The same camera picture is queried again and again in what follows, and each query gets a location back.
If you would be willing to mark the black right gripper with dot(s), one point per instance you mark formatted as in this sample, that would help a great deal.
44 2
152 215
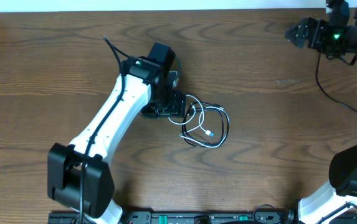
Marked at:
319 27

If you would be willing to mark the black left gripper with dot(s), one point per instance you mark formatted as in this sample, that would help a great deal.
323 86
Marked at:
168 106

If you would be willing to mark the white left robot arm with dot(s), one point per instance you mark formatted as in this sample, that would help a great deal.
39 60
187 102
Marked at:
78 174

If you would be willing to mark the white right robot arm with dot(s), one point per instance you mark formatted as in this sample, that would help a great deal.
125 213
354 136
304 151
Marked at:
339 193

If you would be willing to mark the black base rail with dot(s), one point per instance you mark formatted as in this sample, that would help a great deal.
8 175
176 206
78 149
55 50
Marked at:
263 214

